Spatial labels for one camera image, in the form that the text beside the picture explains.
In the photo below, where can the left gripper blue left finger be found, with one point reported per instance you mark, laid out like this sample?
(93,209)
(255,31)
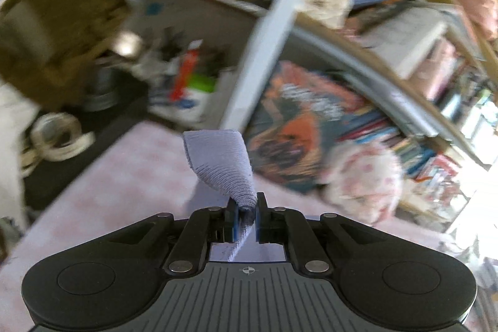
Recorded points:
(230,222)

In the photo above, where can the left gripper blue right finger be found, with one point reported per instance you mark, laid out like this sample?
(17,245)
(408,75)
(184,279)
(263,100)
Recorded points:
(262,218)

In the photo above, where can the purple and pink sweater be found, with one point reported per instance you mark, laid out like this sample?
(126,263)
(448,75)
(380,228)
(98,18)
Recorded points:
(220,161)

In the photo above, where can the Harry Potter book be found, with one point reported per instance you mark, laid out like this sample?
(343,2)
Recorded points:
(297,121)

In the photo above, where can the pink checkered cartoon table mat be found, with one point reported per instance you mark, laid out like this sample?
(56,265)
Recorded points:
(145,172)

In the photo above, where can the pink white plush bunny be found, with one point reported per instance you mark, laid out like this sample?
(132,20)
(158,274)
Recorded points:
(364,179)

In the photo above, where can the white jar green lid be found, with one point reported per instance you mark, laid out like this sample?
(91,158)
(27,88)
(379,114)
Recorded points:
(196,97)

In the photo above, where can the red tassel ornament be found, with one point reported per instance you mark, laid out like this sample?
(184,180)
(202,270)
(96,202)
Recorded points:
(187,66)

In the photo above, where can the black speaker box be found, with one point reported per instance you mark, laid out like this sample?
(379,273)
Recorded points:
(109,117)

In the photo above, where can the row of colourful books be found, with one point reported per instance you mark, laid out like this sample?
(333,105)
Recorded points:
(435,172)

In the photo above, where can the white smart watch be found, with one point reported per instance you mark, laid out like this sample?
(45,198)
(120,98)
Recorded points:
(58,137)

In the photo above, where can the metal bowl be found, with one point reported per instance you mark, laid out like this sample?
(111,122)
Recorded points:
(127,44)

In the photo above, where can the white pearl handbag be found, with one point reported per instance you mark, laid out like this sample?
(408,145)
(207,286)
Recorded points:
(329,13)

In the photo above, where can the white cloth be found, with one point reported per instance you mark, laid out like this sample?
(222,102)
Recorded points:
(17,114)

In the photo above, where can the olive green jacket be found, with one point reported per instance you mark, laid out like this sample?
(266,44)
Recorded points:
(49,47)

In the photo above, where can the white bookshelf frame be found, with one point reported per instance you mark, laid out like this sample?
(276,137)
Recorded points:
(379,62)

